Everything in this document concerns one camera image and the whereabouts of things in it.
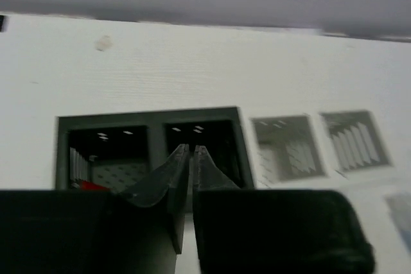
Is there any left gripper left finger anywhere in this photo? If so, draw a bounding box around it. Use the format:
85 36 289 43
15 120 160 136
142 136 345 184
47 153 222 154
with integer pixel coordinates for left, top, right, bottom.
118 144 189 253

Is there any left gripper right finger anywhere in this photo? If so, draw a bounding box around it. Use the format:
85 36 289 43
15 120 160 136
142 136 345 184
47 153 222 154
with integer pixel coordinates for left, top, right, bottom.
192 146 239 191

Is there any black organizer box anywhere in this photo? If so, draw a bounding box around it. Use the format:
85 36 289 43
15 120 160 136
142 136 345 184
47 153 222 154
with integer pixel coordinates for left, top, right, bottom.
54 107 254 189

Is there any white organizer box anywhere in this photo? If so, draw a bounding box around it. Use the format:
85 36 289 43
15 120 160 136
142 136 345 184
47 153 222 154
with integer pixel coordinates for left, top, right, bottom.
249 110 410 243

